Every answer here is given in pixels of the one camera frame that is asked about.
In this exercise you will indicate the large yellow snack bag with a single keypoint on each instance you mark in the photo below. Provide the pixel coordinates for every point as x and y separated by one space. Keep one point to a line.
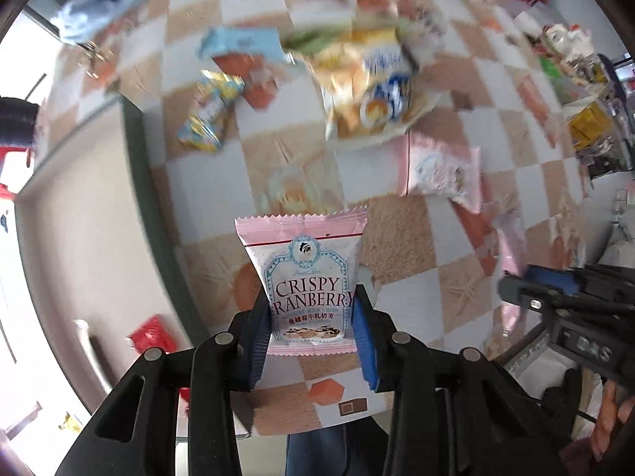
362 84

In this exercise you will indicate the gold-rimmed glasses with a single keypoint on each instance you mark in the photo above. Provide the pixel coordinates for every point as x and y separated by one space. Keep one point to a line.
92 59

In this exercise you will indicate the green yellow snack packet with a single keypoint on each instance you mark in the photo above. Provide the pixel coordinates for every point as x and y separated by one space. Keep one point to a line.
303 39

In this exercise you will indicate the yellow and blue snack packet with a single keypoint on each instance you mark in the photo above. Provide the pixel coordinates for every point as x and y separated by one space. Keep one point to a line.
208 109

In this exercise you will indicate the person's right hand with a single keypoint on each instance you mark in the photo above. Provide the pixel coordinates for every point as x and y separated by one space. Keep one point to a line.
617 421

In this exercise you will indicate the person's jeans legs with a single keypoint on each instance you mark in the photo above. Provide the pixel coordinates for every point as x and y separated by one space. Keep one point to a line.
327 451

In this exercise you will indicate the red snack packet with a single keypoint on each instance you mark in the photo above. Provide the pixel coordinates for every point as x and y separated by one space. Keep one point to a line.
154 334

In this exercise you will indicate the green-edged cardboard box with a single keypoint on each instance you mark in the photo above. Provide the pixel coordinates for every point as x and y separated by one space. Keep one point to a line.
74 233

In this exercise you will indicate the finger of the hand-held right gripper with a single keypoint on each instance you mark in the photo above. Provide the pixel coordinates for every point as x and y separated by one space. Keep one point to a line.
526 293
550 277

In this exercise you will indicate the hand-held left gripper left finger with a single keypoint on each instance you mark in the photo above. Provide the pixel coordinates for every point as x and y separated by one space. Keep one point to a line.
260 352

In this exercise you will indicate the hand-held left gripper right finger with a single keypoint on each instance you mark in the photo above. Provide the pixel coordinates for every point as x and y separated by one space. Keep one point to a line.
364 352

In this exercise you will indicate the pink cranberry snack packet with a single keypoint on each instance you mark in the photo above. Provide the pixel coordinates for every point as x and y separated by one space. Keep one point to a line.
441 168
307 267

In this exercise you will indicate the white and red figurine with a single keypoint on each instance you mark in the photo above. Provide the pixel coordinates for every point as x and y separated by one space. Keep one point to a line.
565 39

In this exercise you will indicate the red plastic stool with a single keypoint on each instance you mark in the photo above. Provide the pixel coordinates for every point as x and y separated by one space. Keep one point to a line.
12 173

